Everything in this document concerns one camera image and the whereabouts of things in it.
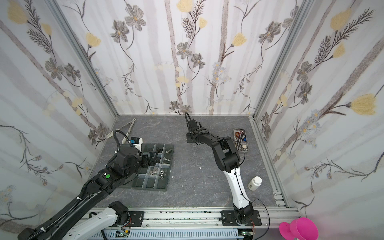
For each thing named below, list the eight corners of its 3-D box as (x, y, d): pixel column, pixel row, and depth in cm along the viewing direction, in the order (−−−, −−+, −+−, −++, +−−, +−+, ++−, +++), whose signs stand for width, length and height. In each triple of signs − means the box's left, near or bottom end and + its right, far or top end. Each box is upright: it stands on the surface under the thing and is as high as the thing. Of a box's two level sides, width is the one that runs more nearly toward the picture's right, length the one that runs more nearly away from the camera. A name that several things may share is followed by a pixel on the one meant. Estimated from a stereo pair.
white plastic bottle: (248, 190, 85) (254, 184, 77) (246, 182, 88) (252, 176, 80) (256, 190, 85) (263, 184, 77) (254, 182, 88) (260, 176, 80)
